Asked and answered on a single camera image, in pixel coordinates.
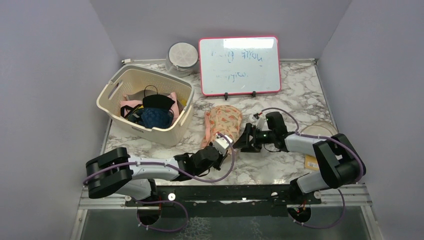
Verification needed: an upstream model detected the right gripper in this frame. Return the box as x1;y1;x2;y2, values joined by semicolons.
233;122;276;153

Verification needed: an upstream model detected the floral mesh laundry bag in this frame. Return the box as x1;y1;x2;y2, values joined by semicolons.
200;105;243;148

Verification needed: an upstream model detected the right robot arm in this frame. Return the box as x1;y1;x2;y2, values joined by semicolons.
233;108;366;204

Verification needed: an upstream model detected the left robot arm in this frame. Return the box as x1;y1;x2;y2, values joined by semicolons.
83;144;232;206

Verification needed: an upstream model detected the black bra in basket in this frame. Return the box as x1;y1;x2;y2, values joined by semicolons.
142;85;176;111

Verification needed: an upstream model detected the cream plastic laundry basket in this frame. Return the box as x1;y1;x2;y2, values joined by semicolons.
96;64;195;146

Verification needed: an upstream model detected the pink garment in basket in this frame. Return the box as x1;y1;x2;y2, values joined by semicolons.
120;90;184;120

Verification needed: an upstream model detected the small yellow notepad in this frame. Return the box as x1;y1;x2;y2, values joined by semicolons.
304;155;319;171

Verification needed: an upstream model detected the blue lace garment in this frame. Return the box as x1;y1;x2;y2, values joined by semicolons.
131;107;174;129

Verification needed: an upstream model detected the round white disc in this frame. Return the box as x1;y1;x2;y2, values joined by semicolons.
299;120;339;137

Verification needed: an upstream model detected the pink framed whiteboard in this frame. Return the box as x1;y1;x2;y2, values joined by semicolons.
198;35;282;97

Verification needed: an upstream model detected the white round mesh container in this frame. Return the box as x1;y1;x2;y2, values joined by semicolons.
165;42;199;78

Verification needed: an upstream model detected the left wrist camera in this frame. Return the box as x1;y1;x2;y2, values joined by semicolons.
212;133;234;155

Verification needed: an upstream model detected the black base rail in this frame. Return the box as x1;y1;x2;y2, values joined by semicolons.
79;184;372;226

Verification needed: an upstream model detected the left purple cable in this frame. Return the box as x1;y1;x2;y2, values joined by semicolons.
82;132;236;233

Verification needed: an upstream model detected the purple cable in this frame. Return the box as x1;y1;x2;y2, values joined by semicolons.
259;107;367;230
82;132;236;233

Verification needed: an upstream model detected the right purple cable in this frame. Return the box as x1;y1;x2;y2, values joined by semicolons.
259;107;367;230

